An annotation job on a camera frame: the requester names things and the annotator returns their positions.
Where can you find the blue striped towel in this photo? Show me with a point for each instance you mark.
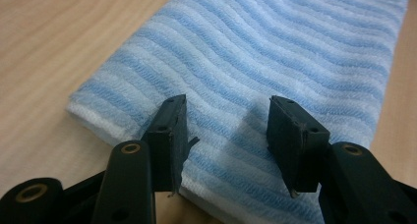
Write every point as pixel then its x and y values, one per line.
pixel 262 53

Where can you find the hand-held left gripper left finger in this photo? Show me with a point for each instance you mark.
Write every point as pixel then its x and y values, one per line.
pixel 168 142

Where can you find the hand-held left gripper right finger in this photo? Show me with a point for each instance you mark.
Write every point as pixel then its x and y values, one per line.
pixel 295 145

